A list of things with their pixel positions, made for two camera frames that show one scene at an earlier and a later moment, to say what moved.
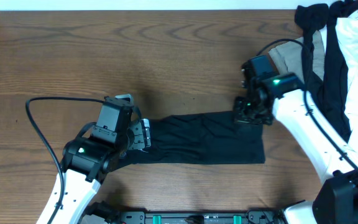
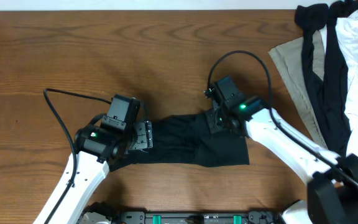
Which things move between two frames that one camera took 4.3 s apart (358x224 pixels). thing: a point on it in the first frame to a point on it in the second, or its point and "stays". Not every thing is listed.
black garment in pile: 330,95 stays
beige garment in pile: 289,57 stays
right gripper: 239,116 to 213,126
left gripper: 138,137 stays
